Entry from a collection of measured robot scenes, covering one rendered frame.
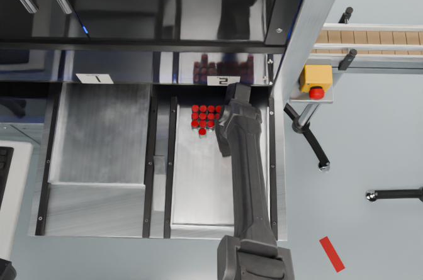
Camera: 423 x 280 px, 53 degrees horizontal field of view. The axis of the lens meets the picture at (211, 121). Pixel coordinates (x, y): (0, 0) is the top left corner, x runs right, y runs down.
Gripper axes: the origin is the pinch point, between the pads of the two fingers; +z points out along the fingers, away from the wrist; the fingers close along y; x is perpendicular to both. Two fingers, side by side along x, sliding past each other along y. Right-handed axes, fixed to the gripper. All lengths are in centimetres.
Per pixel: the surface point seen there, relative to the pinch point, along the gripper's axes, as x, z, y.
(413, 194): -83, 80, -20
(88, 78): 32.9, -9.8, 23.5
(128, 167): 28.8, 4.7, 1.1
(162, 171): 19.6, 3.7, -2.3
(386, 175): -80, 93, -8
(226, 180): 2.6, 4.8, -8.6
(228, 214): 4.4, 4.9, -17.6
